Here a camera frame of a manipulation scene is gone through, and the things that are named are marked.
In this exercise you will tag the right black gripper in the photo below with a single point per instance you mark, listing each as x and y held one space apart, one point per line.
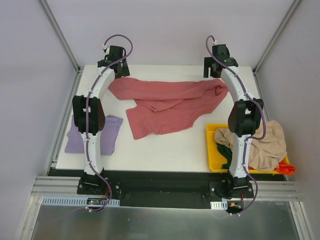
210 69

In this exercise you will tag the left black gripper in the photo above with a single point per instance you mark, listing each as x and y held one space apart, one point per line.
122 70

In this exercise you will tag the pink red t shirt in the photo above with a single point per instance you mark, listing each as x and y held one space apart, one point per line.
167 107

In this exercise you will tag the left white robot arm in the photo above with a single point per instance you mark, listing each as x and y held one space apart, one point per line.
89 118

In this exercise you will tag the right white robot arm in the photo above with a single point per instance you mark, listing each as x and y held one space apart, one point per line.
243 121

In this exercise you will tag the dark green t shirt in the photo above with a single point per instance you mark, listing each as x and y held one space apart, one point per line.
226 153

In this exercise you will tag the folded lavender t shirt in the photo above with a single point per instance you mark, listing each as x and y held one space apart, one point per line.
108 137

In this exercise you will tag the yellow plastic tray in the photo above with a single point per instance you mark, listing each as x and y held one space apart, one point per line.
216 160

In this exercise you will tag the beige t shirt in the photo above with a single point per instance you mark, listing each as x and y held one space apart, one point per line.
265 154

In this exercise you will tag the orange t shirt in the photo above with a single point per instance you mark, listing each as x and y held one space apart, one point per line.
285 168

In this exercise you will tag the left aluminium frame post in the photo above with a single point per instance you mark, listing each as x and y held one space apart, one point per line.
58 33

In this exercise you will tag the aluminium frame post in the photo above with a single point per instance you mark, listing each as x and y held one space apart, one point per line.
58 33
277 34

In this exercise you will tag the right aluminium frame post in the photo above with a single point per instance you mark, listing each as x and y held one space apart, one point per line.
277 34

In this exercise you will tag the right white cable duct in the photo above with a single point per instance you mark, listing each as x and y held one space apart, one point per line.
219 205

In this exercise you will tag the white cable duct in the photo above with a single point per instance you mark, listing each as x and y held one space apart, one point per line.
219 205
79 202

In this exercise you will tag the aluminium front frame rail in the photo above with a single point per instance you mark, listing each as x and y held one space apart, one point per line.
67 186

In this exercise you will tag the left white cable duct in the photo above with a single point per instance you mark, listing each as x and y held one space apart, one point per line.
79 202

